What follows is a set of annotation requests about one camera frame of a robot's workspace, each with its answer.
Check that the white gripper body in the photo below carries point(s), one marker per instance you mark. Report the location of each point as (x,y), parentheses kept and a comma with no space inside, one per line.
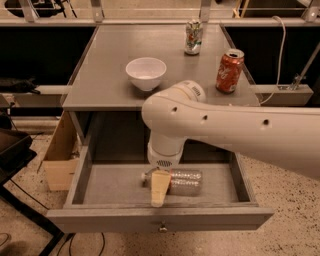
(164,161)

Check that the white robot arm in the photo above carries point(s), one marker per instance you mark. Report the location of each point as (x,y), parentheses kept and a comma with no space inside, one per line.
(285,137)

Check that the grey cabinet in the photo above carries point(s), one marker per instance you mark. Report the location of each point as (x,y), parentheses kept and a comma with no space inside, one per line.
(139,97)

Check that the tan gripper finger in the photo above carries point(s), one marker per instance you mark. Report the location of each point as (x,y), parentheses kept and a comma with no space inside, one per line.
(160,181)

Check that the white bowl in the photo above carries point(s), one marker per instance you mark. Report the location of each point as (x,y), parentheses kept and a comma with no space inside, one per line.
(146,73)

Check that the grey open top drawer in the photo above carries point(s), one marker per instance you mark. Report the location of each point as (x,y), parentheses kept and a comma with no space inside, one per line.
(107,195)

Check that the black cloth on ledge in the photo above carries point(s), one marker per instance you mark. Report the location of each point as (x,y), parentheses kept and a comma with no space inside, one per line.
(15,85)

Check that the clear plastic water bottle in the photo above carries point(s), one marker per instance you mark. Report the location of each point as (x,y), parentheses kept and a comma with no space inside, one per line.
(184,182)

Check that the red cola can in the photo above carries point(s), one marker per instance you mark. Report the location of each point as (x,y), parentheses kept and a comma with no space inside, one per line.
(229,71)

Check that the black chair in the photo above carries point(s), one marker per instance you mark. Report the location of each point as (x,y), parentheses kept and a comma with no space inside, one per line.
(31,187)

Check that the white and green soda can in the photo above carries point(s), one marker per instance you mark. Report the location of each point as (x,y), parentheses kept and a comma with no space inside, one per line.
(193,40)

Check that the cardboard box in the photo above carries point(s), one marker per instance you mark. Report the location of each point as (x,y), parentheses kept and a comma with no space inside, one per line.
(60,161)

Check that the metal drawer knob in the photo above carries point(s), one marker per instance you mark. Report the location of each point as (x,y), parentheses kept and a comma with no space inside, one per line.
(162,228)

